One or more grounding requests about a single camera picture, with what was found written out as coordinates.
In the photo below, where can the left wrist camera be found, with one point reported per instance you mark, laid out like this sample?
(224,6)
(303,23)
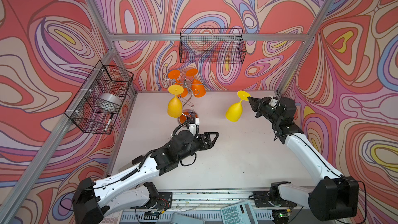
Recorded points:
(193,125)

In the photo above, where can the left orange wine glass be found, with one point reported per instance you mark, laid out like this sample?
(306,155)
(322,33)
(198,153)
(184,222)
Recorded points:
(176,77)

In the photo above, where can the back black wire basket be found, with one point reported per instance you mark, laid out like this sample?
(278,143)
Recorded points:
(212,45)

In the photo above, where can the grey black stapler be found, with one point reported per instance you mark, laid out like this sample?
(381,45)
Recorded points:
(129,165)

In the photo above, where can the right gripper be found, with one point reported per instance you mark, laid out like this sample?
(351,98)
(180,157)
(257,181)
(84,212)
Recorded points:
(254,104)

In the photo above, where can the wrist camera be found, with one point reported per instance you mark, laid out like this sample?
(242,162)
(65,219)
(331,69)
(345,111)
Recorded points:
(274,101)
(193,125)

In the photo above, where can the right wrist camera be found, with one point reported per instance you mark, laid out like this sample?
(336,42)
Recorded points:
(274,101)

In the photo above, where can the chrome wine glass rack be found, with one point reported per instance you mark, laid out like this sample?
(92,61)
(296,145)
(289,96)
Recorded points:
(187,103)

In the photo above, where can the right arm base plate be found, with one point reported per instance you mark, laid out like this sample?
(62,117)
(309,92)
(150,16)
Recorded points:
(266,199)

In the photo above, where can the light yellow wine glass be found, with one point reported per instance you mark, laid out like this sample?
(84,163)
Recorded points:
(235,111)

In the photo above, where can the teal calculator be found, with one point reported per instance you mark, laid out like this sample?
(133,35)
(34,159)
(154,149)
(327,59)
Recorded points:
(239,213)

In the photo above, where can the left black wire basket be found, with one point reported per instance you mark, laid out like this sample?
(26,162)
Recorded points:
(96,107)

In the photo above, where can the orange wine glass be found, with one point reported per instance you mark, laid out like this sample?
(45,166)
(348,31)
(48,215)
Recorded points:
(176,77)
(197,86)

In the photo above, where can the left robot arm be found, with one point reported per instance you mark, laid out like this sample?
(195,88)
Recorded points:
(93,200)

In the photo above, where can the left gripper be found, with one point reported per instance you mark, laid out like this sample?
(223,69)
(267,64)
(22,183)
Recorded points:
(208,145)

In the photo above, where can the black marker pen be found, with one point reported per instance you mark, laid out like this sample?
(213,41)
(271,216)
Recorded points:
(108,123)

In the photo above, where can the black wire basket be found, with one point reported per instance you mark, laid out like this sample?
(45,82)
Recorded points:
(96,107)
(212,45)

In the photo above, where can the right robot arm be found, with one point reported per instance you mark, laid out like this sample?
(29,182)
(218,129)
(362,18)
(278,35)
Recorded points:
(335,196)

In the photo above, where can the dark yellow wine glass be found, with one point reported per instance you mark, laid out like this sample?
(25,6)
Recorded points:
(175,107)

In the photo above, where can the right orange wine glass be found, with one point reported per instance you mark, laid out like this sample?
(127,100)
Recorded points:
(197,86)

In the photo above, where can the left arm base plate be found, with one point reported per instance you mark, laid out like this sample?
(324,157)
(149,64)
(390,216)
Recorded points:
(161,202)

